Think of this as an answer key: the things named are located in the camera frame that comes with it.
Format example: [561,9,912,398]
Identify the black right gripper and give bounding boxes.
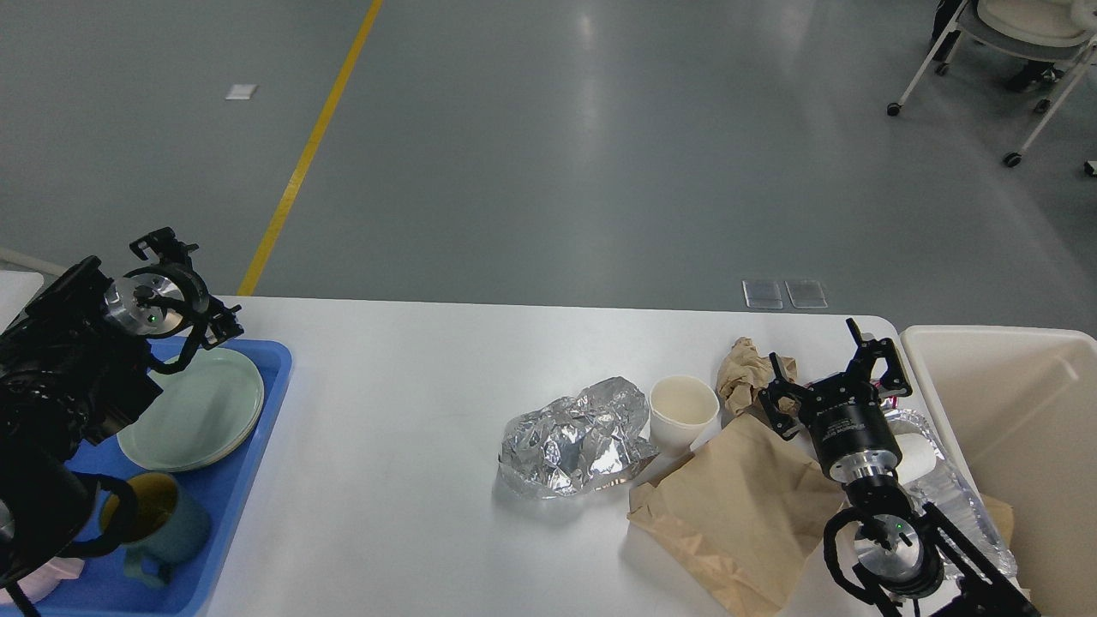
[758,319,913,486]

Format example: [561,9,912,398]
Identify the green plate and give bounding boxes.
[117,349,264,438]

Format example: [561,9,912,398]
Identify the dark teal mug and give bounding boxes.
[121,472,212,588]

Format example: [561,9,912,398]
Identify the pink mug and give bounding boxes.
[16,557,84,604]

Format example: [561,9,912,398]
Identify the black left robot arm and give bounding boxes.
[1,227,244,616]

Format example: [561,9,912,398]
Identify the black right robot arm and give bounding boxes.
[758,319,1039,616]

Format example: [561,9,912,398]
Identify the crumpled brown paper ball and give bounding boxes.
[716,337,774,417]

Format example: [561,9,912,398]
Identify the clear plastic bottle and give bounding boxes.
[884,410,1017,577]

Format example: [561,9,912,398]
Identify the floor socket plate right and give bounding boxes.
[784,279,828,309]

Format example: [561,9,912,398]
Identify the floor socket plate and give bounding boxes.
[784,279,828,309]
[740,279,785,311]

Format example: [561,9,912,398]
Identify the floor socket plate left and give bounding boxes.
[740,279,785,311]

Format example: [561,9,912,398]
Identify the brown paper bag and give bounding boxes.
[627,416,842,616]

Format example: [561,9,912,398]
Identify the white paper cup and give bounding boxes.
[648,375,720,457]

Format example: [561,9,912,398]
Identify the beige plastic bin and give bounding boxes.
[901,326,1096,616]

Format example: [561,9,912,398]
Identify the crumpled aluminium foil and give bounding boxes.
[498,375,661,500]

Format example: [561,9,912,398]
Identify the person's feet under chair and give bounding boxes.
[930,1,1055,93]

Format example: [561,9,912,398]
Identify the white office chair right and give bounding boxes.
[886,1,1094,168]

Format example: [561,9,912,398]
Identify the pink plate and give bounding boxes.
[117,411,261,472]

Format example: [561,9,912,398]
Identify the white paper on floor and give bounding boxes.
[224,83,258,101]

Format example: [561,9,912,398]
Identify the blue plastic tray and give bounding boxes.
[35,339,293,616]

